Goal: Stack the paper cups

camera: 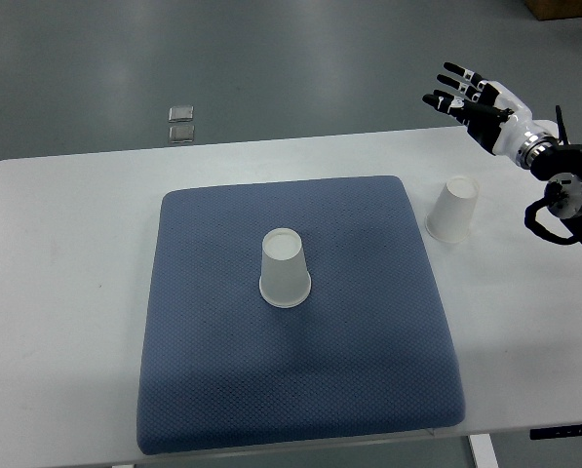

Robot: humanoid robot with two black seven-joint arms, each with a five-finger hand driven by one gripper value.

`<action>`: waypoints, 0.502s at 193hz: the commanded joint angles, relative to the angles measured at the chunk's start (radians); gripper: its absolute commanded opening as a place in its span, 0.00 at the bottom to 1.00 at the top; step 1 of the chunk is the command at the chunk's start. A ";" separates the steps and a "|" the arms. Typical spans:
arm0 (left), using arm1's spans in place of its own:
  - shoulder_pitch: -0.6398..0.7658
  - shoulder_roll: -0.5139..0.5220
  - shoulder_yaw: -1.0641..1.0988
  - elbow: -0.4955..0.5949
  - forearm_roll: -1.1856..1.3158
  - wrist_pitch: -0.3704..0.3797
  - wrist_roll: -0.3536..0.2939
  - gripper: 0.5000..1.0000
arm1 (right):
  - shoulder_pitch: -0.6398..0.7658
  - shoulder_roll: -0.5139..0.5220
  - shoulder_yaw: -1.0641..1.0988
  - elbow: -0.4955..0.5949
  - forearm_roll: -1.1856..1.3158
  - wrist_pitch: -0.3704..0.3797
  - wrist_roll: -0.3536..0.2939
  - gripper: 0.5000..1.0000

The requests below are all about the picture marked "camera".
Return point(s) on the white paper cup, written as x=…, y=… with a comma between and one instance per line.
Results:
x=284, y=278
x=450, y=218

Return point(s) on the white table leg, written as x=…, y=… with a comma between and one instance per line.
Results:
x=483, y=451

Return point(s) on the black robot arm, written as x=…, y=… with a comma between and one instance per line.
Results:
x=559, y=164

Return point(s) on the brown cardboard box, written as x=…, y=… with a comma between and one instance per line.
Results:
x=555, y=9

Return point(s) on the upper metal floor plate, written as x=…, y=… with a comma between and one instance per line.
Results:
x=181, y=113

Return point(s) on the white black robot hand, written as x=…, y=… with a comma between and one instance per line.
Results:
x=494, y=117

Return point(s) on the lower metal floor plate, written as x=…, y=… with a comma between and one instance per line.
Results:
x=183, y=133

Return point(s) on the black table control panel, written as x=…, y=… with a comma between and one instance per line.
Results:
x=556, y=432

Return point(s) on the blue textured cushion mat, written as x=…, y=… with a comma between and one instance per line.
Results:
x=367, y=352

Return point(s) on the metal floor plate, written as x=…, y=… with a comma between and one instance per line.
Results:
x=181, y=113
x=183, y=133

